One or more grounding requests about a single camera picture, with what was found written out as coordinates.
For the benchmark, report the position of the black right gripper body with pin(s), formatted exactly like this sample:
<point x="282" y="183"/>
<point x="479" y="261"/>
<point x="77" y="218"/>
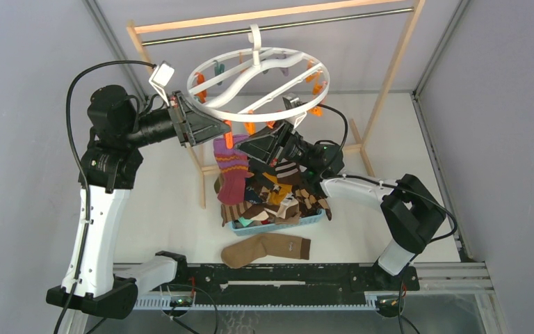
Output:
<point x="292" y="147"/>

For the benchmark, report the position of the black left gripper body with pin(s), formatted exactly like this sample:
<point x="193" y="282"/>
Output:
<point x="177" y="109"/>

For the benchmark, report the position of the orange clothespin clip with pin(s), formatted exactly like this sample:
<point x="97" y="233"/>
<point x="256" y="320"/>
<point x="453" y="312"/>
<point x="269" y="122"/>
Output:
<point x="228" y="136"/>

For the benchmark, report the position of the purple striped sock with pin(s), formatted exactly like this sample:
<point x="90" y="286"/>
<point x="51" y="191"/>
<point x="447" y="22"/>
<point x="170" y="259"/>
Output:
<point x="234" y="167"/>

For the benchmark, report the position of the white round clip hanger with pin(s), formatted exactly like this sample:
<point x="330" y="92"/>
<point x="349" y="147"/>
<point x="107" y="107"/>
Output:
<point x="250" y="89"/>

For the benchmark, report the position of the tan brown sock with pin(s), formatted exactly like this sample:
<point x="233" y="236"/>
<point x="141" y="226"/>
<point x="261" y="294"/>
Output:
<point x="262" y="245"/>

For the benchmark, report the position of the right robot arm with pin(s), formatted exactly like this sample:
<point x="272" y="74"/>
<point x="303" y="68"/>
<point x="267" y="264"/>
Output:
<point x="411" y="213"/>

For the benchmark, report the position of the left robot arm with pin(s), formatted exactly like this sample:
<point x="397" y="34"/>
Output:
<point x="107" y="175"/>

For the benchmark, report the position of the pile of mixed socks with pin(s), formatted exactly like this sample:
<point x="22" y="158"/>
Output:
<point x="281" y="199"/>

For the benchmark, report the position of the teal clothespin clip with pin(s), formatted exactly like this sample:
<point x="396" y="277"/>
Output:
<point x="218" y="68"/>

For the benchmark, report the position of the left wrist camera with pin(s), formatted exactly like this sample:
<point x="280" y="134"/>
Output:
<point x="160" y="78"/>

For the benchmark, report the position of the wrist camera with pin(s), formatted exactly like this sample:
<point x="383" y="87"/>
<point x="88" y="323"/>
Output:
<point x="292" y="101"/>
<point x="160" y="78"/>

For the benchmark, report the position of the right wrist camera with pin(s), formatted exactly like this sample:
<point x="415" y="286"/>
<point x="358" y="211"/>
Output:
<point x="292" y="101"/>

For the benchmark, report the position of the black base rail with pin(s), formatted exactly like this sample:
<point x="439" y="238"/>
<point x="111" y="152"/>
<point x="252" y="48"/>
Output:
<point x="286" y="285"/>

